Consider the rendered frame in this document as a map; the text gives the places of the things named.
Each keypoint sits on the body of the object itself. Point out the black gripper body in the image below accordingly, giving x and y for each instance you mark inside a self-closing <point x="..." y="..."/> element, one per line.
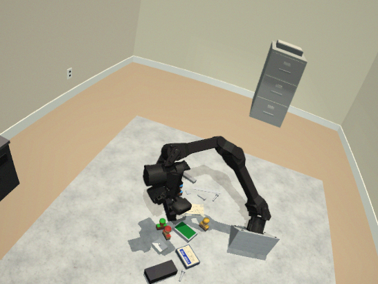
<point x="180" y="205"/>

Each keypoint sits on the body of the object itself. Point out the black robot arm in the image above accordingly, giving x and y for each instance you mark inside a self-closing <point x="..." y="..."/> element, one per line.
<point x="166" y="169"/>

